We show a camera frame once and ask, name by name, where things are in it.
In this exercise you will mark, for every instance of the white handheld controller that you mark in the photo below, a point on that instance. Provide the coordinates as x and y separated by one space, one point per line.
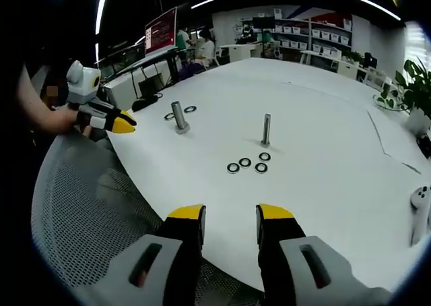
419 205

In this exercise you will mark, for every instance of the person's left hand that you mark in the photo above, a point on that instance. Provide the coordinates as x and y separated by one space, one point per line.
64 119

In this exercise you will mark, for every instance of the black-legged standing desk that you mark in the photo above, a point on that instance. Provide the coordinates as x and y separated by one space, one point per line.
158 61

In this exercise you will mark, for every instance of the red-lit computer monitor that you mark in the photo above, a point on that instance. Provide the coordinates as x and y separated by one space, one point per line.
161 33

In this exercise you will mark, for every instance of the black pouch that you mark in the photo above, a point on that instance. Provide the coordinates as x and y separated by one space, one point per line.
144 103

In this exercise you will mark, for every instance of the grey mesh office chair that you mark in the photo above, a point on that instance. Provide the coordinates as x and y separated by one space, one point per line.
77 198

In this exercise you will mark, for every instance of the shelf of white storage bins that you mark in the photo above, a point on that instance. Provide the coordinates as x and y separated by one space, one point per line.
313 36

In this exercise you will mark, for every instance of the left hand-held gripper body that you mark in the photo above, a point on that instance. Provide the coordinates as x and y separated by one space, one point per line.
84 83

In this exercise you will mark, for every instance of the thick threaded steel stud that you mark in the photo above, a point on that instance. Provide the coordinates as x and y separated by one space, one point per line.
178 117

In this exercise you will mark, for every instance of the small plant in glass dish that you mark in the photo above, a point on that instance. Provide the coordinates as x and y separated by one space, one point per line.
389 98

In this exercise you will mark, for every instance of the white cabinet box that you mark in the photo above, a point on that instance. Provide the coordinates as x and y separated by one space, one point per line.
128 87

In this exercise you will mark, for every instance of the thin threaded steel stud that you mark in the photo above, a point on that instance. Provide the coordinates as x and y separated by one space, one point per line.
266 130

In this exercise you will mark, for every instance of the large green potted plant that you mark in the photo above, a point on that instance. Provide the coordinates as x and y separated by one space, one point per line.
415 83

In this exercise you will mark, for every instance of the white plant pot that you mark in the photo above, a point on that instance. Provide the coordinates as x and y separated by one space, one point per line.
419 120

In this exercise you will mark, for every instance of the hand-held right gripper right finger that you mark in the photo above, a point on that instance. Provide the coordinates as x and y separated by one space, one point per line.
286 248

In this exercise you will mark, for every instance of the black-rimmed steel washer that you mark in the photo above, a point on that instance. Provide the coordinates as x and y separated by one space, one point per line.
244 162
232 168
261 167
169 116
190 109
265 156

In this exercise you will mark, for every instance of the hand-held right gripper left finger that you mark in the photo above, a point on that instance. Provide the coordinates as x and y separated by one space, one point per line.
175 248

